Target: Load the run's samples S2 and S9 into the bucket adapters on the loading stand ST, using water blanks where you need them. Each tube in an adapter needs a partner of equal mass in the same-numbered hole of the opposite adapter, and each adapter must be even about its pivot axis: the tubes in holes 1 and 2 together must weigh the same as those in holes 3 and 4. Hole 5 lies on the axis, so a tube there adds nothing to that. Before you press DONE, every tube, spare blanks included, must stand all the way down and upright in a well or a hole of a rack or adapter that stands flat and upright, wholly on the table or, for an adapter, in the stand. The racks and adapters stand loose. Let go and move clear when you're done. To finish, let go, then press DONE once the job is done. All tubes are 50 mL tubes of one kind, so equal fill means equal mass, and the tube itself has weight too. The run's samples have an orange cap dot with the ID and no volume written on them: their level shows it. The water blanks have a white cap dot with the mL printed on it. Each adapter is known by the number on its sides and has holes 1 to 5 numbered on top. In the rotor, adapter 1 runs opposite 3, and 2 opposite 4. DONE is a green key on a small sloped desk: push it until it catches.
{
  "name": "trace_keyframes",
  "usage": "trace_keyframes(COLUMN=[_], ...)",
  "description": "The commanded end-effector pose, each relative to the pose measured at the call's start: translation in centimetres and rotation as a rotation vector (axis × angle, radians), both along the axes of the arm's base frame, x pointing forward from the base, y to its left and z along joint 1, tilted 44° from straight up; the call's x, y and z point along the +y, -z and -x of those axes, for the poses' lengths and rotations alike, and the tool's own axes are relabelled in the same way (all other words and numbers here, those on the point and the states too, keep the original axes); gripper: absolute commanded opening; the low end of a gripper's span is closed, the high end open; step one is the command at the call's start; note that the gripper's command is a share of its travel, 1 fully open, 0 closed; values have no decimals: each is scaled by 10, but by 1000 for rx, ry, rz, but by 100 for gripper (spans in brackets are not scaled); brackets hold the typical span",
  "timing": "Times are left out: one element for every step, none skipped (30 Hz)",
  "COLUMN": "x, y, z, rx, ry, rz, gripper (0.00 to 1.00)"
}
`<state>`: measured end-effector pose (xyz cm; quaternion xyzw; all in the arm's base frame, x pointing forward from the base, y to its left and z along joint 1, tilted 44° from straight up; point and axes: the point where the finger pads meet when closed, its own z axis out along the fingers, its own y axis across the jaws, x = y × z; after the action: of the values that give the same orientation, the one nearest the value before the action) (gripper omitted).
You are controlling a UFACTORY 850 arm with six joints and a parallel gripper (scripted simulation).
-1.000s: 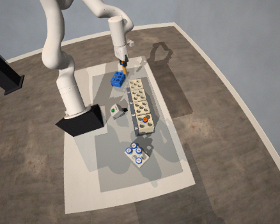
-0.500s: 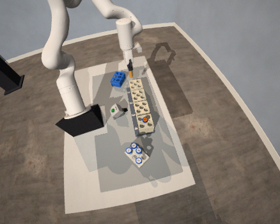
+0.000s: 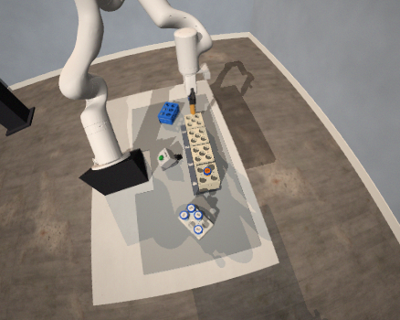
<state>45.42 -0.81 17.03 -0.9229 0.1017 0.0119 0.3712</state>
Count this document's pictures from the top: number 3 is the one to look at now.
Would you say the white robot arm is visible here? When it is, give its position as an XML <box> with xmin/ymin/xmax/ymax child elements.
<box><xmin>59</xmin><ymin>0</ymin><xmax>213</xmax><ymax>170</ymax></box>

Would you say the beige bucket adapter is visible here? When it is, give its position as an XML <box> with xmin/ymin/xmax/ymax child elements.
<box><xmin>191</xmin><ymin>144</ymin><xmax>215</xmax><ymax>166</ymax></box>
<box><xmin>184</xmin><ymin>113</ymin><xmax>205</xmax><ymax>130</ymax></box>
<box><xmin>195</xmin><ymin>163</ymin><xmax>220</xmax><ymax>192</ymax></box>
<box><xmin>187</xmin><ymin>127</ymin><xmax>209</xmax><ymax>149</ymax></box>

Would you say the beige tube rack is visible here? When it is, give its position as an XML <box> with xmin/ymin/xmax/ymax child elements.
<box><xmin>179</xmin><ymin>210</ymin><xmax>214</xmax><ymax>240</ymax></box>

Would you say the blue tube rack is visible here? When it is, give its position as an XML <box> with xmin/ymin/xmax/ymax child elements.
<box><xmin>158</xmin><ymin>102</ymin><xmax>179</xmax><ymax>125</ymax></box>

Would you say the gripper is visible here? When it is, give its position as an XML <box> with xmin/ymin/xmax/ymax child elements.
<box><xmin>181</xmin><ymin>73</ymin><xmax>197</xmax><ymax>105</ymax></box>

